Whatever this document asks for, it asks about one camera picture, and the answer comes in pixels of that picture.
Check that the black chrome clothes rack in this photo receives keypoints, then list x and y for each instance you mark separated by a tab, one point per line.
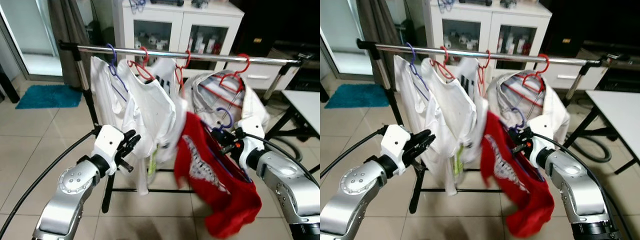
210	56
515	56

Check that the purple spare hanger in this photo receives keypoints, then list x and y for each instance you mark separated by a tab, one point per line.
137	5
446	5

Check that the teal floor rug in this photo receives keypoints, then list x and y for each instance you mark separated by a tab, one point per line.
47	97
355	96

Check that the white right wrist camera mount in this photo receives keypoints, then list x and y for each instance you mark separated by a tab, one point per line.
541	150
252	145

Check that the white t-shirt black letters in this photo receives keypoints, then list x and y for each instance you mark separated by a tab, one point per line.
167	67
470	67

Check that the white table black legs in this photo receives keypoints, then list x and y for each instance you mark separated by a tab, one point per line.
305	105
620	115

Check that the dark grey curtain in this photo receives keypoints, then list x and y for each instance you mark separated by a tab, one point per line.
375	30
67	30

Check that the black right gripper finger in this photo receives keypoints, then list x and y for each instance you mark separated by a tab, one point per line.
219	133
223	143
519	144
516	133

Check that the black tv stand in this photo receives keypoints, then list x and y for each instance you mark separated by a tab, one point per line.
620	50
287	47

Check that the glass door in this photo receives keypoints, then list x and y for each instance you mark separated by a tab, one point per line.
30	30
340	30

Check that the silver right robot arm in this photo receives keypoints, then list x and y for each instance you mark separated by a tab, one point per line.
290	185
575	190

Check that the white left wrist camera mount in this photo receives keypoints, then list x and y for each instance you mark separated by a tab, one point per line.
107	145
395	147

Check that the black television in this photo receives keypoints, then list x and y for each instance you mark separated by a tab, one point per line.
590	20
280	20

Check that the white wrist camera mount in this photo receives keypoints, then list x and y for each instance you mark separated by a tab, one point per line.
252	145
541	150
395	147
107	145

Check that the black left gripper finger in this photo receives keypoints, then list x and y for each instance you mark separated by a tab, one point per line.
427	146
129	137
421	138
135	145

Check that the red t-shirt white print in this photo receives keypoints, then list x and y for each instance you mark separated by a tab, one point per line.
530	210
230	205

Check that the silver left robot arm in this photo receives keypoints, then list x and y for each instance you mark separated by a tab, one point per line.
350	205
65	200

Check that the black flat device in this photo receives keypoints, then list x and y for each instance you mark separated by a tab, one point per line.
167	2
475	2

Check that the black small gadget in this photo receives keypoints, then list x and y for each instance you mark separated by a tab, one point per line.
508	3
200	4

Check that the white jacket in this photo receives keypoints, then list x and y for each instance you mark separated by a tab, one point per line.
255	107
555	110

